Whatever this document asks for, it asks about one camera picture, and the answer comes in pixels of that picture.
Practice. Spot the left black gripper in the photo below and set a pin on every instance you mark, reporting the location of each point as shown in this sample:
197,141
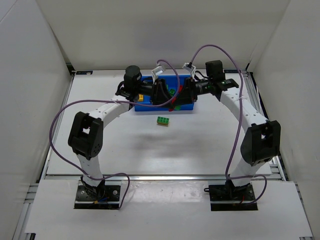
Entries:
155,91

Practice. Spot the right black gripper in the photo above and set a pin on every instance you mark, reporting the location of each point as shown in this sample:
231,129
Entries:
192,89

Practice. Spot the red lego plate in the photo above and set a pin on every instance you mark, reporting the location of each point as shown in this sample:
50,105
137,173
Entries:
172,105

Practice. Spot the yellow lego brick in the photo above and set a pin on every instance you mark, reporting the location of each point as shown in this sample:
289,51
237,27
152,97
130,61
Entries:
140,98

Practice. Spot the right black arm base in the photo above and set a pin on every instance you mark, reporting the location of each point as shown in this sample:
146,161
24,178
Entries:
228,198

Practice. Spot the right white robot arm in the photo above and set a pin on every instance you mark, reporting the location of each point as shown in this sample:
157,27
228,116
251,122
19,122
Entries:
261,141

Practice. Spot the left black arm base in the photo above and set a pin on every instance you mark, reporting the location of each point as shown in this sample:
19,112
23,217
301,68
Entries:
107,199

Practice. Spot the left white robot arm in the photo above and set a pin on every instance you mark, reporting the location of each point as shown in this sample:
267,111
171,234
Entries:
86,135

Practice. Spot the blue divided plastic bin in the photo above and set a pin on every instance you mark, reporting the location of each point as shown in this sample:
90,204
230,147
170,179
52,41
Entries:
171,83

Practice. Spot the green flat lego plate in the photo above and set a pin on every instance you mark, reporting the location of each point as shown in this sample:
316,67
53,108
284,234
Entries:
163,121

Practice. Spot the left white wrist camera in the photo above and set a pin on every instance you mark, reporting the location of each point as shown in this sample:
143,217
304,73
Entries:
158,70

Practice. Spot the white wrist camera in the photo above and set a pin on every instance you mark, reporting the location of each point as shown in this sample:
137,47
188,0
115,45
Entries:
190,68
158,70

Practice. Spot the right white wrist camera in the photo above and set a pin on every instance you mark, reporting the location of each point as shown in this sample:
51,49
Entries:
190,68

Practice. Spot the aluminium front rail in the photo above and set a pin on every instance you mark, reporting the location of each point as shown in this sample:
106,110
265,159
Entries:
274,176

